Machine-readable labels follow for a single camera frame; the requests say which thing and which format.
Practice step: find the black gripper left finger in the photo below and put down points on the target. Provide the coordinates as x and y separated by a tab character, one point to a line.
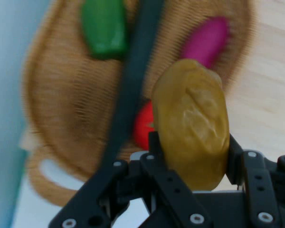
171	190

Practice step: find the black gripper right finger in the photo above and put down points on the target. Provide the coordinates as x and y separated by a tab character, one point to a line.
261	185

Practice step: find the yellow-brown toy potato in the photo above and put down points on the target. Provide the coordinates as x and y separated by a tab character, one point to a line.
192	123

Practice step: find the red toy tomato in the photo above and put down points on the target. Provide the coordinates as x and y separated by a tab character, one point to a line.
143	128

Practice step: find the woven wicker basket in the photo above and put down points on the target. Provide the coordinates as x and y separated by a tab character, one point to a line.
69	99

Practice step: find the magenta toy sweet potato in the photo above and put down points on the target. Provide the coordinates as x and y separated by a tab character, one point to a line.
206	40

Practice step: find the green toy bell pepper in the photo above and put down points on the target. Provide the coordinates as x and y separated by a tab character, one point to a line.
103	28

